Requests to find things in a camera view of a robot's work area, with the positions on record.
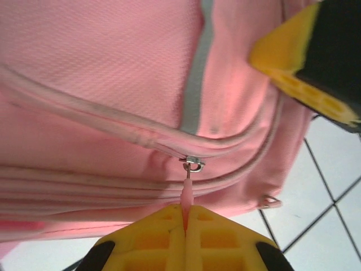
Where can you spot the pink school backpack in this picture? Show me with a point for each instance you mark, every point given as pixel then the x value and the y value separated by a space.
pixel 112 70

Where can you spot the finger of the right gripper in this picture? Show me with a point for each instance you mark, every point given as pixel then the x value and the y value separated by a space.
pixel 324 56

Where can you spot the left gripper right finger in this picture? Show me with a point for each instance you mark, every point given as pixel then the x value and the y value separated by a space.
pixel 225 245

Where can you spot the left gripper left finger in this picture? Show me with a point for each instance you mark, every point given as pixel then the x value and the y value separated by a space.
pixel 146 242

